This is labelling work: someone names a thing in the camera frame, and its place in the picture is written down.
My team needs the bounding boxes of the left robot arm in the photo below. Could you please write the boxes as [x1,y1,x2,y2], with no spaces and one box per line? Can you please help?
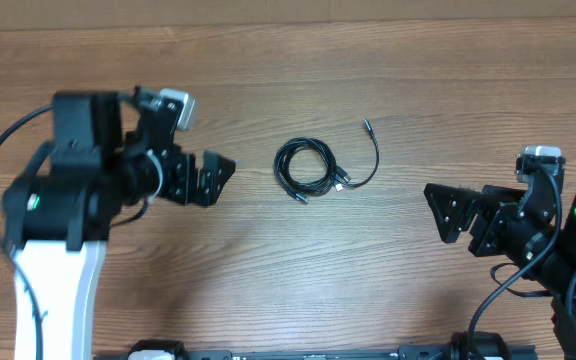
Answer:
[2,88,236,359]

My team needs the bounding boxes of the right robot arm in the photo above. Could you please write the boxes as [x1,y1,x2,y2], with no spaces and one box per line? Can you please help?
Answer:
[424,154,576,359]

